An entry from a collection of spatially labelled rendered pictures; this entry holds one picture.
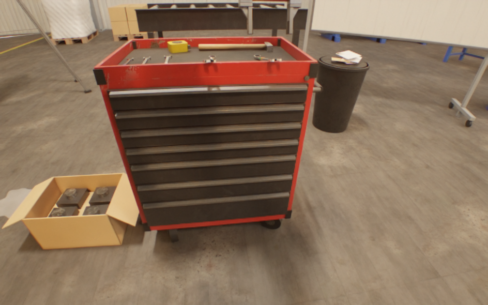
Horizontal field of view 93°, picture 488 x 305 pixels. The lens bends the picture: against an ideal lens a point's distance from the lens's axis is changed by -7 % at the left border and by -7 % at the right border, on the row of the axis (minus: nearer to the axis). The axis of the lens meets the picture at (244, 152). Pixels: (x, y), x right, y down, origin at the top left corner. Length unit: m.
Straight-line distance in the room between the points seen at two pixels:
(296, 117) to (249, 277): 0.79
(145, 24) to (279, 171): 3.18
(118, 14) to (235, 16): 3.76
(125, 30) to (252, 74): 6.28
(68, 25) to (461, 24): 7.17
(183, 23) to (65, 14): 4.03
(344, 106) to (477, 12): 1.63
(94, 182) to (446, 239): 2.07
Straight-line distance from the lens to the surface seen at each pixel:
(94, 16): 9.26
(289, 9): 0.91
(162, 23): 3.87
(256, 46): 1.21
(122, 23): 7.03
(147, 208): 1.17
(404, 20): 3.17
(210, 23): 3.85
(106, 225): 1.43
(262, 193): 1.15
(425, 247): 1.73
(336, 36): 7.17
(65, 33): 7.44
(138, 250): 1.48
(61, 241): 1.62
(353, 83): 2.29
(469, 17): 3.36
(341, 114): 2.39
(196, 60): 1.04
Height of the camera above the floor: 1.16
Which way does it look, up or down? 35 degrees down
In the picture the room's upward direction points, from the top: 1 degrees clockwise
